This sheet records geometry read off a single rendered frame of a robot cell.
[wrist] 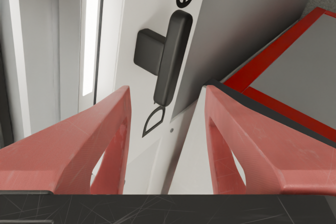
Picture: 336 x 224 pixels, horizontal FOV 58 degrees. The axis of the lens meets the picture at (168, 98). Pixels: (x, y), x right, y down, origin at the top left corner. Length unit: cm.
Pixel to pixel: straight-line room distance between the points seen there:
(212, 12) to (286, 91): 18
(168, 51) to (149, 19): 3
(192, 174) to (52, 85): 31
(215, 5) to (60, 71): 22
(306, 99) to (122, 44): 33
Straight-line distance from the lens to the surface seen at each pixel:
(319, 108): 47
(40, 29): 18
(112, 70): 22
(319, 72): 58
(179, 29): 20
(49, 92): 21
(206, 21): 37
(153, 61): 22
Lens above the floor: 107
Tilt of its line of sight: 46 degrees down
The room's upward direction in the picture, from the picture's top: 125 degrees counter-clockwise
